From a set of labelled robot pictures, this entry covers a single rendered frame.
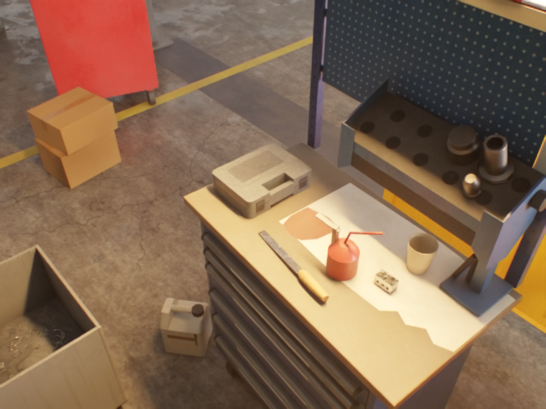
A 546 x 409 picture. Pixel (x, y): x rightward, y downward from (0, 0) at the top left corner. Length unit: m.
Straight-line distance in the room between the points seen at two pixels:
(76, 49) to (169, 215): 1.34
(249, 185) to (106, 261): 1.43
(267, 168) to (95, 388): 1.04
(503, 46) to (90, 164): 2.63
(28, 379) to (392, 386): 1.16
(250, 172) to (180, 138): 2.04
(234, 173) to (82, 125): 1.73
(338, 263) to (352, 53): 0.62
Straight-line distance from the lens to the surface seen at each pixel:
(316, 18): 1.69
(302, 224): 1.57
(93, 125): 3.32
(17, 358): 2.27
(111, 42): 3.81
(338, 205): 1.68
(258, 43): 4.95
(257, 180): 1.65
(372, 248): 1.55
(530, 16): 1.05
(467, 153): 1.31
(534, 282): 2.47
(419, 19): 1.44
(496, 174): 1.31
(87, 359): 2.01
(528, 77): 1.30
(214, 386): 2.37
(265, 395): 2.00
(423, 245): 1.52
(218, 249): 1.66
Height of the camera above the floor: 2.05
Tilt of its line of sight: 41 degrees down
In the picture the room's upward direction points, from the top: straight up
